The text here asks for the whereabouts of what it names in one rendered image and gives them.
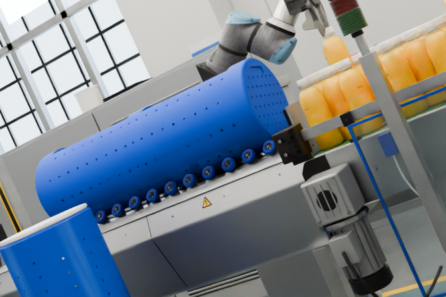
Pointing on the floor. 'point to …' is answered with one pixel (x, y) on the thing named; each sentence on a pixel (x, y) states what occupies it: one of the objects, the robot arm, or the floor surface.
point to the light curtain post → (12, 201)
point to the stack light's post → (405, 143)
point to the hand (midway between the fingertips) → (326, 30)
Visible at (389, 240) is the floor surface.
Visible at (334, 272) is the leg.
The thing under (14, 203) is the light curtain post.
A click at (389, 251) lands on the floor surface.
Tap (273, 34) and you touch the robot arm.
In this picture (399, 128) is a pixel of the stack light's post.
